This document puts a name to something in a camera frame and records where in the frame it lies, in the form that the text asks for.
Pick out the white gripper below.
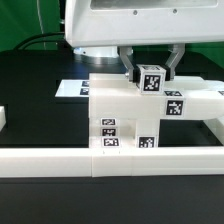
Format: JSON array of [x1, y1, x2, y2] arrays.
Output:
[[65, 0, 224, 83]]

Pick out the white tagged cube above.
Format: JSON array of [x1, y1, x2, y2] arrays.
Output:
[[137, 65, 166, 95]]

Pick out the white chair back frame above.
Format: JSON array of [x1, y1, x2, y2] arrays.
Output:
[[89, 73, 224, 120]]

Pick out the white chair seat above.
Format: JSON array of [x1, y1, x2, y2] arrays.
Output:
[[135, 119, 160, 148]]

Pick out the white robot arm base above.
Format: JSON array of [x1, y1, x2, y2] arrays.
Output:
[[73, 47, 120, 65]]

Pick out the white right fence bar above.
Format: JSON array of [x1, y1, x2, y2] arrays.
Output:
[[204, 116, 224, 145]]

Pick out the white fence bar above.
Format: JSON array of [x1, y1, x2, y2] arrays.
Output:
[[0, 147, 224, 178], [204, 116, 224, 145], [0, 106, 6, 132]]

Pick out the white front fence bar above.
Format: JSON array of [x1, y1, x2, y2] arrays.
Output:
[[0, 147, 224, 178]]

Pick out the white left fence bar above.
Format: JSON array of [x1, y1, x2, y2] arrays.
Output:
[[0, 106, 6, 132]]

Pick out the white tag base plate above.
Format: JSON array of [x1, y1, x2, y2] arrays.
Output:
[[55, 79, 89, 97]]

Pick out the black cables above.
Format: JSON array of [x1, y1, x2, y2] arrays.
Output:
[[13, 31, 67, 52]]

